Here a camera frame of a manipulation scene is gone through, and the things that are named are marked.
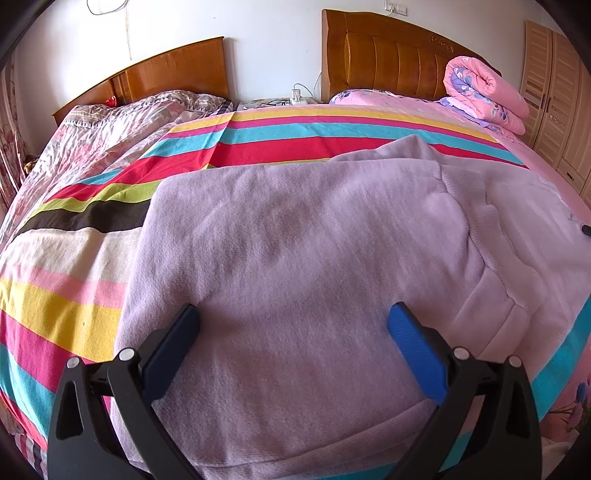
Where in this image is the white power cable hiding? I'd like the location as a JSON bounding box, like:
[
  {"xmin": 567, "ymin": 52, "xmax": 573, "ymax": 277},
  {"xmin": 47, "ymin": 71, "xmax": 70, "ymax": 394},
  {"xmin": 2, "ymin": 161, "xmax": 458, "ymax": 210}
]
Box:
[{"xmin": 293, "ymin": 69, "xmax": 325, "ymax": 100}]

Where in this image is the rolled pink floral quilt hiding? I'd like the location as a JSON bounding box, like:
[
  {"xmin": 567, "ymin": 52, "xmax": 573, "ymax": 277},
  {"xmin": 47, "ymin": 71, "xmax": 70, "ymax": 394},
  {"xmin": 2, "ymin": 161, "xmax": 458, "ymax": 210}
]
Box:
[{"xmin": 438, "ymin": 55, "xmax": 532, "ymax": 136}]

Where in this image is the light wooden wardrobe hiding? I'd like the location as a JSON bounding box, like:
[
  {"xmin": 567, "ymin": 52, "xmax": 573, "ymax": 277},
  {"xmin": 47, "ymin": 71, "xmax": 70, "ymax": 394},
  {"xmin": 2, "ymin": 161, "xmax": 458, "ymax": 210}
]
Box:
[{"xmin": 519, "ymin": 19, "xmax": 591, "ymax": 195}]

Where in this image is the floral curtain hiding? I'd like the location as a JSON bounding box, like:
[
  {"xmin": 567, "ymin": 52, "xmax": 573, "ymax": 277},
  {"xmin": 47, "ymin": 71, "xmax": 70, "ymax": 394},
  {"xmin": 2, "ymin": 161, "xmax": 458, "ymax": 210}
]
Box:
[{"xmin": 0, "ymin": 51, "xmax": 28, "ymax": 208}]

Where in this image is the plain wooden headboard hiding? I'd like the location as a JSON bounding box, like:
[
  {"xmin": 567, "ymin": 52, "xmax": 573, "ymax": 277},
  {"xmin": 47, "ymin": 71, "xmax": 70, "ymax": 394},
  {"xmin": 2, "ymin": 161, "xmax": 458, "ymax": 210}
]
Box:
[{"xmin": 52, "ymin": 37, "xmax": 232, "ymax": 125}]

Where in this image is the nightstand with floral cloth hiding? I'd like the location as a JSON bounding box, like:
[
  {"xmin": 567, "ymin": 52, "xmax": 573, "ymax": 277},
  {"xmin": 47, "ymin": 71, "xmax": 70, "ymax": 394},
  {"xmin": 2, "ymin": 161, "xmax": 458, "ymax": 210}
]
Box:
[{"xmin": 235, "ymin": 96, "xmax": 324, "ymax": 110}]

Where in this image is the grooved wooden headboard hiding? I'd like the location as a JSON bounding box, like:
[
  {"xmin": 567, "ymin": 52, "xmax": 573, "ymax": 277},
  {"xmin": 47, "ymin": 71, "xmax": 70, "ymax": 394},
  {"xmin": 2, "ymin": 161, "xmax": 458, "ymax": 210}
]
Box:
[{"xmin": 322, "ymin": 9, "xmax": 502, "ymax": 103}]

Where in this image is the rainbow striped bed sheet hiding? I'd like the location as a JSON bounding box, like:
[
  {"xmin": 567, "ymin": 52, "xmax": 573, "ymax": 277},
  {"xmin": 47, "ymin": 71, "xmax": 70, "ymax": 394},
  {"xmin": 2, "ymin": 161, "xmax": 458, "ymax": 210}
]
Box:
[{"xmin": 0, "ymin": 104, "xmax": 575, "ymax": 480}]

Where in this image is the lilac knit sweater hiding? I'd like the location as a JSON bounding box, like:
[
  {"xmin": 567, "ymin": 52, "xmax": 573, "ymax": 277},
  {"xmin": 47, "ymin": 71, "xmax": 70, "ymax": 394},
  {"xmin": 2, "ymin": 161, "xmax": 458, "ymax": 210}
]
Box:
[{"xmin": 113, "ymin": 135, "xmax": 583, "ymax": 474}]

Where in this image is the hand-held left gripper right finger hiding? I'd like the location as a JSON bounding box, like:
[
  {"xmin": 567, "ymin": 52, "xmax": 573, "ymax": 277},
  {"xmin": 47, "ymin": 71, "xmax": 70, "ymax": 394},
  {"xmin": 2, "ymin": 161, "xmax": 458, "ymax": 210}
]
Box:
[{"xmin": 387, "ymin": 302, "xmax": 543, "ymax": 480}]

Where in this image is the thin wall cable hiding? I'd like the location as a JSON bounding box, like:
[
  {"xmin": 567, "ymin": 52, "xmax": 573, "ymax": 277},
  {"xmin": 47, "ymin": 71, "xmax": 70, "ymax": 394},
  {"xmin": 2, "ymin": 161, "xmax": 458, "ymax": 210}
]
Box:
[{"xmin": 88, "ymin": 0, "xmax": 134, "ymax": 61}]

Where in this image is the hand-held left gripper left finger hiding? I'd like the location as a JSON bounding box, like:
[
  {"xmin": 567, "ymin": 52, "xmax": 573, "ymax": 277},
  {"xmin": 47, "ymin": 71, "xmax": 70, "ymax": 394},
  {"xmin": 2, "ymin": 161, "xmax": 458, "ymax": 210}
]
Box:
[{"xmin": 46, "ymin": 304, "xmax": 201, "ymax": 480}]

